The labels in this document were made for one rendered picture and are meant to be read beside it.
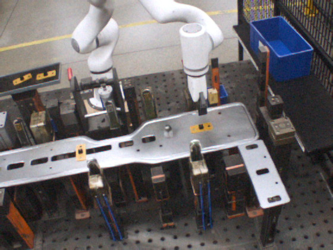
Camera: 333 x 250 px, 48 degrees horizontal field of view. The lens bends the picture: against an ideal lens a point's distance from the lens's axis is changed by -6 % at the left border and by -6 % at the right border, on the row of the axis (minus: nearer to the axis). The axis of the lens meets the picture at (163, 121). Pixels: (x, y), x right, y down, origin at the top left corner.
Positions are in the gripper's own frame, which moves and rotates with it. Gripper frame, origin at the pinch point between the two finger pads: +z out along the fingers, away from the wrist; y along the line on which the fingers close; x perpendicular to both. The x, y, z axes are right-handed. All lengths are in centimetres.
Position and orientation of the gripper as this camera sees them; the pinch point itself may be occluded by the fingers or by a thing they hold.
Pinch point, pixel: (199, 104)
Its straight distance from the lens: 143.4
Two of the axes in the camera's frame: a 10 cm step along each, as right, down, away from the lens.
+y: 1.7, 6.6, -7.3
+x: 9.8, -2.0, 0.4
